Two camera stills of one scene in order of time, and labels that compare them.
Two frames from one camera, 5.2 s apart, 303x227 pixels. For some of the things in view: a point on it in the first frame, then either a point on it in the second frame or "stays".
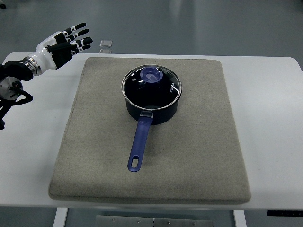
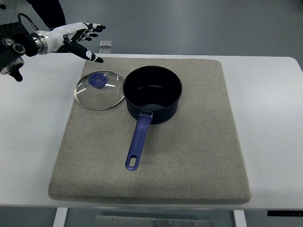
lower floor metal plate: [102, 51] stays
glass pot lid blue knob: [151, 87] -> [100, 90]
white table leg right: [240, 218] stays
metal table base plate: [102, 221] stays
